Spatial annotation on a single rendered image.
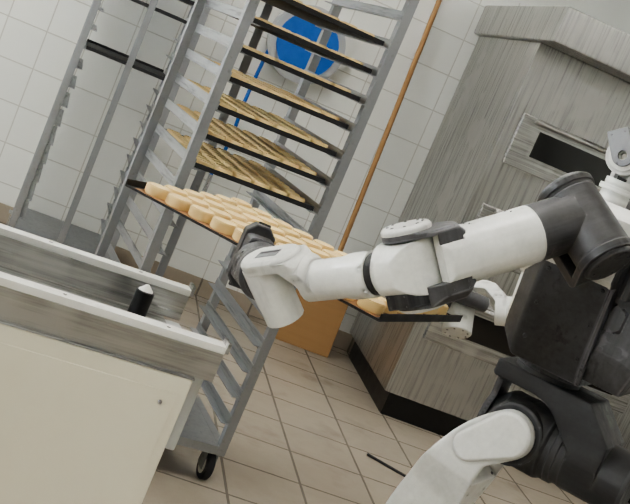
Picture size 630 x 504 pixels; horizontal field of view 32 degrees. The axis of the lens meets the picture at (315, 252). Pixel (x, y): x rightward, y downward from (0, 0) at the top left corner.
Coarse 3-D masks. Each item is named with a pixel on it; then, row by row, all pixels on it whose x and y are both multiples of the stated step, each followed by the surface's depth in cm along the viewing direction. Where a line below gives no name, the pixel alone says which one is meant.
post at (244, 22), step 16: (256, 0) 314; (240, 16) 317; (240, 32) 316; (240, 48) 317; (224, 64) 317; (224, 80) 318; (208, 96) 320; (208, 112) 319; (192, 144) 320; (192, 160) 322; (176, 176) 323; (160, 224) 324; (160, 240) 325; (144, 256) 327
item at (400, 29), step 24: (408, 0) 329; (408, 24) 330; (384, 72) 332; (360, 120) 334; (336, 168) 337; (336, 192) 338; (312, 240) 340; (264, 336) 346; (264, 360) 347; (240, 408) 349
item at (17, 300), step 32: (0, 288) 159; (32, 288) 160; (32, 320) 161; (64, 320) 163; (96, 320) 164; (128, 320) 166; (128, 352) 167; (160, 352) 168; (192, 352) 170; (224, 352) 171
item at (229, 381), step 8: (192, 328) 404; (200, 328) 402; (208, 336) 392; (224, 368) 367; (224, 376) 364; (232, 376) 359; (224, 384) 356; (232, 384) 356; (232, 392) 351; (240, 392) 348
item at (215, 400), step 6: (204, 384) 378; (210, 384) 374; (204, 390) 371; (210, 390) 372; (216, 390) 367; (210, 396) 368; (216, 396) 366; (210, 402) 362; (216, 402) 364; (222, 402) 359; (216, 408) 359; (222, 408) 357; (216, 414) 353; (222, 414) 356; (228, 414) 351; (222, 420) 350; (228, 420) 350
